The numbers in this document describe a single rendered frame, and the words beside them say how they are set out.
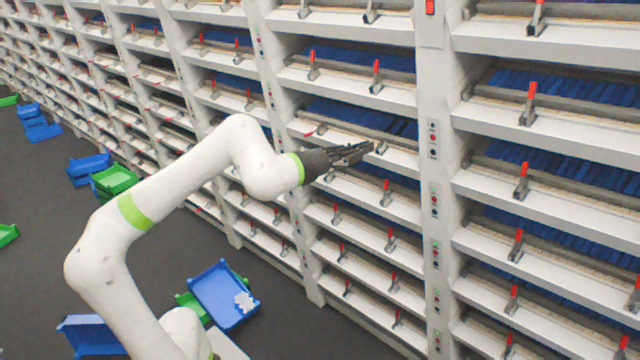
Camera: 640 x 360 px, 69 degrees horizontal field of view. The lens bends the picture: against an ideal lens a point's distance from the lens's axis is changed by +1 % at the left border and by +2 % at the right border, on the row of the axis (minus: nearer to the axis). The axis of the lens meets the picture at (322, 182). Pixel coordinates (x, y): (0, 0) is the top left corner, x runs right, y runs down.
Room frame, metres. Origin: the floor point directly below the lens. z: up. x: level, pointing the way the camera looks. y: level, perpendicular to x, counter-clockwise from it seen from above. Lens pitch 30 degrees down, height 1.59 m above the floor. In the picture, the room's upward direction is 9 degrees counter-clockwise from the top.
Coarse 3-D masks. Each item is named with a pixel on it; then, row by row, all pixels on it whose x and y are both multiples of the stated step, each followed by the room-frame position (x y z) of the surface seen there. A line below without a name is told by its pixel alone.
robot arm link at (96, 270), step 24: (96, 240) 0.91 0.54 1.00; (120, 240) 0.95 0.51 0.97; (72, 264) 0.85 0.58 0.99; (96, 264) 0.85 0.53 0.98; (120, 264) 0.88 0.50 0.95; (72, 288) 0.84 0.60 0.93; (96, 288) 0.83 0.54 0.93; (120, 288) 0.86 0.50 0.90; (96, 312) 0.85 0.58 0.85; (120, 312) 0.84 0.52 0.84; (144, 312) 0.87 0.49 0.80; (120, 336) 0.84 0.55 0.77; (144, 336) 0.84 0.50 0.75; (168, 336) 0.89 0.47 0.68
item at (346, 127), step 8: (304, 112) 1.58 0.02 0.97; (312, 120) 1.53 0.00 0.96; (320, 120) 1.50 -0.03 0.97; (328, 120) 1.47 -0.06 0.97; (336, 120) 1.45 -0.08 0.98; (336, 128) 1.43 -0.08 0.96; (344, 128) 1.41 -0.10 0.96; (352, 128) 1.38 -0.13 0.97; (360, 128) 1.36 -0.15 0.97; (368, 128) 1.34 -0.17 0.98; (368, 136) 1.33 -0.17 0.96; (376, 136) 1.30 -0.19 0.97; (384, 136) 1.28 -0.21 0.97; (392, 136) 1.26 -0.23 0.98; (400, 144) 1.23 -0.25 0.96; (408, 144) 1.20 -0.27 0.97; (416, 144) 1.19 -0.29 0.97; (416, 152) 1.17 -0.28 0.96
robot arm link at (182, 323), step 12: (168, 312) 1.08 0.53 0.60; (180, 312) 1.06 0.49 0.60; (192, 312) 1.06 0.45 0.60; (168, 324) 1.02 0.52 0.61; (180, 324) 1.01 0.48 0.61; (192, 324) 1.02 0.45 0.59; (180, 336) 0.97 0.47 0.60; (192, 336) 0.98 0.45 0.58; (204, 336) 1.04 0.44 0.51; (204, 348) 1.01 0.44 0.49
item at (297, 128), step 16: (304, 96) 1.65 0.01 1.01; (288, 112) 1.60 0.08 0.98; (288, 128) 1.57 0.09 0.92; (304, 128) 1.52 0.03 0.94; (320, 144) 1.46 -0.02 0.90; (336, 144) 1.38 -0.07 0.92; (368, 160) 1.28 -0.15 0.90; (384, 160) 1.21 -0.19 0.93; (400, 160) 1.18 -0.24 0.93; (416, 160) 1.10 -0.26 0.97; (416, 176) 1.13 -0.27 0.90
